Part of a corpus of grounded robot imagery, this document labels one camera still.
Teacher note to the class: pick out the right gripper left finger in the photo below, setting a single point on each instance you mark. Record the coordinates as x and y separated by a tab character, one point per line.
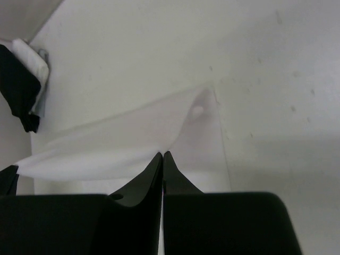
124	222

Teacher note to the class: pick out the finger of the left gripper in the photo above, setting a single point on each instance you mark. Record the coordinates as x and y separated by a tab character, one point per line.
9	180

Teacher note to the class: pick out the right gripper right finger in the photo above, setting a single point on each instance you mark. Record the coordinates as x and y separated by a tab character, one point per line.
195	222

